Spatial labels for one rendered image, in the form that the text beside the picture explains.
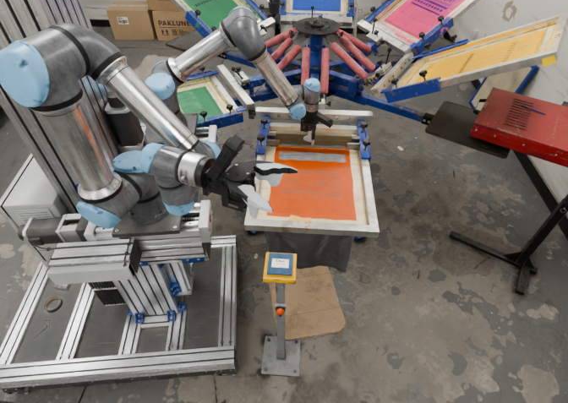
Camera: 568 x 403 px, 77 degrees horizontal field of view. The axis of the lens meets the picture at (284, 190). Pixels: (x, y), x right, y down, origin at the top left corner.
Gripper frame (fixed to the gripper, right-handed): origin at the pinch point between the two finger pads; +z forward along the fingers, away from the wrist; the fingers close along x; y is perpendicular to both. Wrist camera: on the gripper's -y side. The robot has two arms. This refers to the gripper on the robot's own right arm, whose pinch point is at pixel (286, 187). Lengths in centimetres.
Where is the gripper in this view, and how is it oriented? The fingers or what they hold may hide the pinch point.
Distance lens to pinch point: 74.9
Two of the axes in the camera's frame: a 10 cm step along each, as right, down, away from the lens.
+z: 9.3, 2.5, -2.5
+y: -0.5, 7.9, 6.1
